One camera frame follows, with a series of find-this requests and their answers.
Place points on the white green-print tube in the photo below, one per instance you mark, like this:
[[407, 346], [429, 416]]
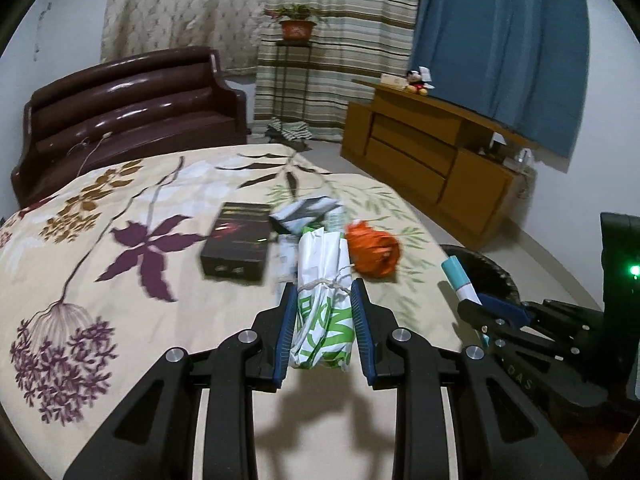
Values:
[[334, 220]]

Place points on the small cream box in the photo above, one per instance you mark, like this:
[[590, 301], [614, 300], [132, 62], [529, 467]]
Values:
[[392, 80]]

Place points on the blue curtain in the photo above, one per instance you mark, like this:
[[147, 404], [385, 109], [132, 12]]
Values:
[[500, 35]]

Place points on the wooden cabinet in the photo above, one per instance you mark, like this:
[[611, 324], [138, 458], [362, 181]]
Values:
[[400, 160]]

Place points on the black lined trash bin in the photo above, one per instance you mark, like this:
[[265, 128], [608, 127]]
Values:
[[492, 272]]

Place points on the dark brown leather sofa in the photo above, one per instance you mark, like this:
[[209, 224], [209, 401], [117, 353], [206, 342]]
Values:
[[125, 110]]

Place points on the orange plastic bag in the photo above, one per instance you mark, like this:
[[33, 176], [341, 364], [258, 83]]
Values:
[[372, 250]]

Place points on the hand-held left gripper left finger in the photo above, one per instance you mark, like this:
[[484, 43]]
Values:
[[285, 340]]

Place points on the white device in cabinet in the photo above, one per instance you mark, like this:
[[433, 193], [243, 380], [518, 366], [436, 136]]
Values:
[[522, 157]]

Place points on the teal white tube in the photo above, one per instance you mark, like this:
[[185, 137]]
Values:
[[457, 275]]

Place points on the grey white packet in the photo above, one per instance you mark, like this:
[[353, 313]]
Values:
[[305, 210]]

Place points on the striped curtain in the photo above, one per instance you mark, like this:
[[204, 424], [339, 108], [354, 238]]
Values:
[[350, 35]]

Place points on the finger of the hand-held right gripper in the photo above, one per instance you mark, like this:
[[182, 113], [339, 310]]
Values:
[[475, 315], [505, 306]]

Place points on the floral cream blanket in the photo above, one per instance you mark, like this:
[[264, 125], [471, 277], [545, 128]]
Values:
[[125, 185]]

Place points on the beige diamond-pattern curtain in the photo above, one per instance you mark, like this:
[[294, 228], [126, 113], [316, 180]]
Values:
[[190, 10]]

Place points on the black metal plant stand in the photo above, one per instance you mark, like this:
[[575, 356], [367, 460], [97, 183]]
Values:
[[279, 85]]

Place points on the mouse plush toy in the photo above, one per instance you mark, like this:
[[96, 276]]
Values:
[[416, 84]]

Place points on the green checked cloth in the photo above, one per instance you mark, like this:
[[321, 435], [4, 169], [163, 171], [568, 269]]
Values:
[[292, 131]]

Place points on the black box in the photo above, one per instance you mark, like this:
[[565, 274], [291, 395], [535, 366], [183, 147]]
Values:
[[235, 245]]

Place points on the white printed plastic bag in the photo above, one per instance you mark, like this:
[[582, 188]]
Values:
[[286, 257]]

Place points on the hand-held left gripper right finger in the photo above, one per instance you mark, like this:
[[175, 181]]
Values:
[[361, 340]]

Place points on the white green plastic bag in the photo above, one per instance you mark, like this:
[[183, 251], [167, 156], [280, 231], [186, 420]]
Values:
[[322, 310]]

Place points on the potted plant in orange pot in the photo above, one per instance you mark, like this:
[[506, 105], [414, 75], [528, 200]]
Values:
[[297, 29]]

